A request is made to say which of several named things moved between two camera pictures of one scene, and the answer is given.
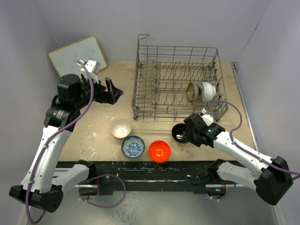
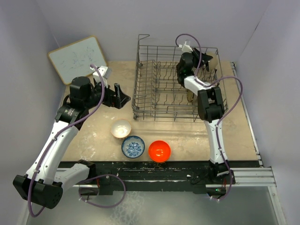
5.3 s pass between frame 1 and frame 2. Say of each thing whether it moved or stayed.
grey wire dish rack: stayed
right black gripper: moved
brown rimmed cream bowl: stayed
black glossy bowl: moved
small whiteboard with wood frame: stayed
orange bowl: stayed
